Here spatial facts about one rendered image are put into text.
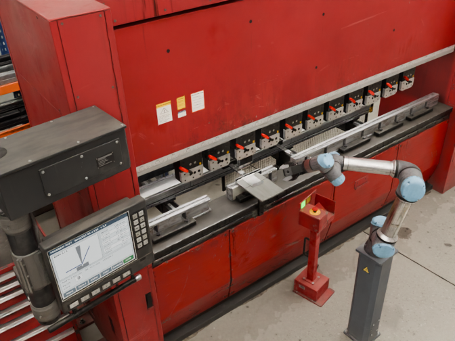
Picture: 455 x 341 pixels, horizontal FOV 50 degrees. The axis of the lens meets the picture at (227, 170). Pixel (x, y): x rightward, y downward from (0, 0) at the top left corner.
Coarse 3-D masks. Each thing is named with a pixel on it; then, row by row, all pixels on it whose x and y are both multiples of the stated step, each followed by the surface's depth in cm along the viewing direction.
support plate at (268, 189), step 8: (256, 176) 322; (240, 184) 315; (248, 184) 315; (264, 184) 314; (272, 184) 314; (256, 192) 307; (264, 192) 307; (272, 192) 307; (280, 192) 307; (264, 200) 301
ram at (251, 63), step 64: (256, 0) 261; (320, 0) 289; (384, 0) 324; (448, 0) 368; (128, 64) 233; (192, 64) 255; (256, 64) 281; (320, 64) 314; (384, 64) 355; (192, 128) 273; (256, 128) 304
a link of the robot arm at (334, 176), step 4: (336, 164) 256; (332, 168) 250; (336, 168) 251; (340, 168) 256; (328, 172) 250; (332, 172) 250; (336, 172) 251; (340, 172) 253; (328, 176) 251; (332, 176) 251; (336, 176) 251; (340, 176) 251; (344, 176) 255; (328, 180) 254; (332, 180) 252; (336, 180) 252; (340, 180) 252; (344, 180) 253; (332, 184) 255; (336, 184) 253; (340, 184) 253
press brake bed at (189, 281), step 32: (416, 160) 426; (320, 192) 357; (352, 192) 384; (384, 192) 415; (256, 224) 328; (288, 224) 351; (352, 224) 416; (160, 256) 288; (192, 256) 304; (224, 256) 323; (256, 256) 344; (288, 256) 375; (320, 256) 400; (160, 288) 299; (192, 288) 317; (224, 288) 340; (256, 288) 367; (160, 320) 312; (192, 320) 344
